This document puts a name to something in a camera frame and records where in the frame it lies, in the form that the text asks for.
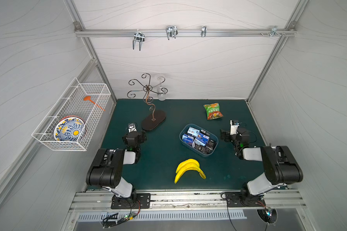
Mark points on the blue yellow patterned plate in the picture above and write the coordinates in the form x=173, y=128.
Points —
x=69, y=129

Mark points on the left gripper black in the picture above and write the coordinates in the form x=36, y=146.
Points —
x=134, y=137

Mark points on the green snack bag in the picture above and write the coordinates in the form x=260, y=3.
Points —
x=213, y=111

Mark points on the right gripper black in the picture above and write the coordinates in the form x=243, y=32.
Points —
x=227, y=135

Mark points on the yellow banana bunch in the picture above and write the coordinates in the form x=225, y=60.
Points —
x=188, y=165

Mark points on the metal double hook left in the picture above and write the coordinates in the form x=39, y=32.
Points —
x=139, y=38

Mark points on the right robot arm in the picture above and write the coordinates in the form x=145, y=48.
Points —
x=280, y=168

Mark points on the white blue tissue pack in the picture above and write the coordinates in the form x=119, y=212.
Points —
x=193, y=131

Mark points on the teal plastic storage box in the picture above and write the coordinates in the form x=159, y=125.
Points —
x=204, y=144

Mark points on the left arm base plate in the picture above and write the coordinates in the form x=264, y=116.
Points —
x=136, y=201

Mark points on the orange plastic spoon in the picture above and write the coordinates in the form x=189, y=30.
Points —
x=88, y=98

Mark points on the aluminium front rail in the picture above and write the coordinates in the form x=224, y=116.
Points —
x=184, y=200

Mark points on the white wire basket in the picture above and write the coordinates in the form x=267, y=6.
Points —
x=71, y=103

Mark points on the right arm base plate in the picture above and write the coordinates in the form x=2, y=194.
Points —
x=239, y=200

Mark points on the clear glass cup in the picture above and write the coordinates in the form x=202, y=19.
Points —
x=160, y=89

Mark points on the metal double hook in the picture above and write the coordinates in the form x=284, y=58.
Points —
x=171, y=32
x=139, y=38

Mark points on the aluminium top rail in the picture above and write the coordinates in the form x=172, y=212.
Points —
x=189, y=33

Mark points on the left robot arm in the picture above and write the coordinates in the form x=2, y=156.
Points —
x=106, y=169

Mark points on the metal bracket hook right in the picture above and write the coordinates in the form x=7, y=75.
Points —
x=273, y=33

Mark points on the small metal hook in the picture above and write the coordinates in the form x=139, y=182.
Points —
x=203, y=31

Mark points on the metal double hook middle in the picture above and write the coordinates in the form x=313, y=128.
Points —
x=171, y=32

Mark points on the metal scroll stand dark base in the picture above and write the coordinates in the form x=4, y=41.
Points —
x=156, y=117

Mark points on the aluminium rail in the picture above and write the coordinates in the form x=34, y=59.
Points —
x=189, y=33
x=184, y=200

